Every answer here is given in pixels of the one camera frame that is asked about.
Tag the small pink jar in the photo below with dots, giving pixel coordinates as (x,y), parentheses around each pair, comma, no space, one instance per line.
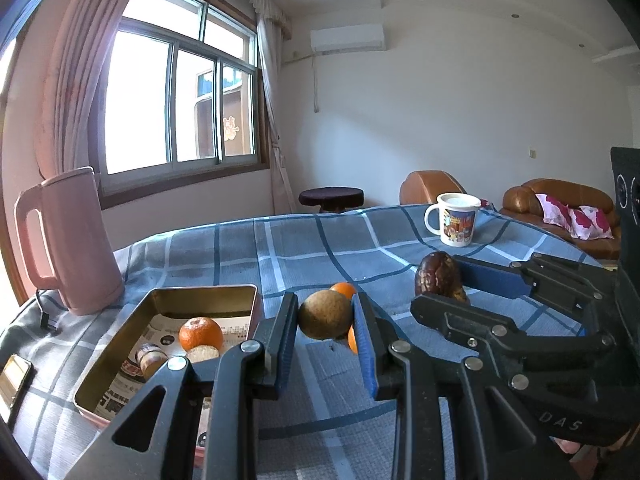
(150,358)

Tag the blue checked tablecloth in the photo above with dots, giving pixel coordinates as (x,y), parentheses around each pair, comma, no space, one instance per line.
(325,240)

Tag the brown leather armchair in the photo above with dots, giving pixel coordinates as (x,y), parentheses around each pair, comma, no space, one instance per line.
(425,187)

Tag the red window sticker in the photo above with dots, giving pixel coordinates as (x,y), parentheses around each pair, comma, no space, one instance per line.
(230,127)

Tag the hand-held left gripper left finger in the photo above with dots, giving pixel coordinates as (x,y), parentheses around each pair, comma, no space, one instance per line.
(282,350)

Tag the pink electric kettle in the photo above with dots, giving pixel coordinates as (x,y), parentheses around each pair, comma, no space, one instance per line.
(75,240)

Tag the pale curtain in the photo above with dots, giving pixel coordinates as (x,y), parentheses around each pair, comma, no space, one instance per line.
(272,110)

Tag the pink metal tin box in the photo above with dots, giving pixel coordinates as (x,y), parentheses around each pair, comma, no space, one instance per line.
(200,297)

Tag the white printed mug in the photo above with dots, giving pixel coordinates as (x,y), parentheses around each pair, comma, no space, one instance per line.
(455,220)

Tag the pink curtain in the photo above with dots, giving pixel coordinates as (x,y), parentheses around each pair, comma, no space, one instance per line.
(75,60)

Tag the large orange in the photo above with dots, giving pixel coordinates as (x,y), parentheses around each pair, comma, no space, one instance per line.
(201,334)

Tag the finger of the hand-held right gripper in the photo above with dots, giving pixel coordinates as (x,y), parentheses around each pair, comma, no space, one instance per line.
(465,322)
(495,277)

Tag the dark round stool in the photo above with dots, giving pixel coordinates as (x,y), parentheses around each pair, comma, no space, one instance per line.
(331,196)

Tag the sliding glass window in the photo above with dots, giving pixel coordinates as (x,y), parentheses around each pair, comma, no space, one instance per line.
(145,100)

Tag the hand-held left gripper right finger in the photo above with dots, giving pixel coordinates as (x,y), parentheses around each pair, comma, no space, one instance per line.
(365,350)

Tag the brown leather sofa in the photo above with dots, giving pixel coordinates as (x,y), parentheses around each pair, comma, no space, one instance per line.
(520,200)

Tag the newspaper sheet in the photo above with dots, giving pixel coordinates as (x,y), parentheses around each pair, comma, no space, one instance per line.
(120,390)

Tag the dark brown round fruit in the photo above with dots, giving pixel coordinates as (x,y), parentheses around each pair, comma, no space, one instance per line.
(437,275)

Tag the small orange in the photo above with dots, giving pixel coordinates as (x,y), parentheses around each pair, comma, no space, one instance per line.
(344,290)
(352,341)

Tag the white air conditioner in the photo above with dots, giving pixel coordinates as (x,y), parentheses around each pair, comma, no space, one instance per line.
(347,39)

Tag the pink floral pillow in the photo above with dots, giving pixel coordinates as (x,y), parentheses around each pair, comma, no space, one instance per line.
(552,210)
(590,222)

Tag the gold-edged phone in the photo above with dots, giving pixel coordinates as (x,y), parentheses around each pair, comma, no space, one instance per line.
(15,380)

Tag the brown longan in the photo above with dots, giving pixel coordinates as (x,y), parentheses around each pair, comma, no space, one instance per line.
(324,315)

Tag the pale round fruit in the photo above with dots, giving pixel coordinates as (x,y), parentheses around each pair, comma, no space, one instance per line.
(202,354)

